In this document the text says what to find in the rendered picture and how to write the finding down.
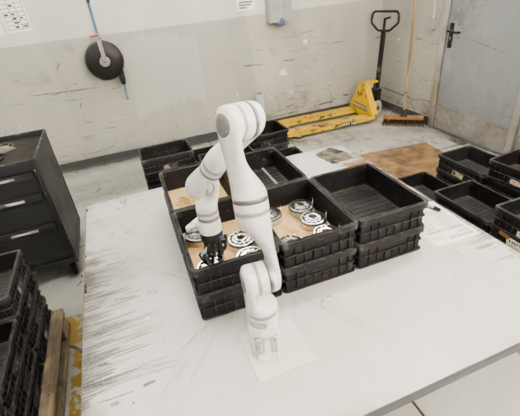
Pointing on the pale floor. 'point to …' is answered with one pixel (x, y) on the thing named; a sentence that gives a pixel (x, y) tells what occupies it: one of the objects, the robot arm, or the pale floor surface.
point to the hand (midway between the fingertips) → (216, 262)
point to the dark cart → (30, 205)
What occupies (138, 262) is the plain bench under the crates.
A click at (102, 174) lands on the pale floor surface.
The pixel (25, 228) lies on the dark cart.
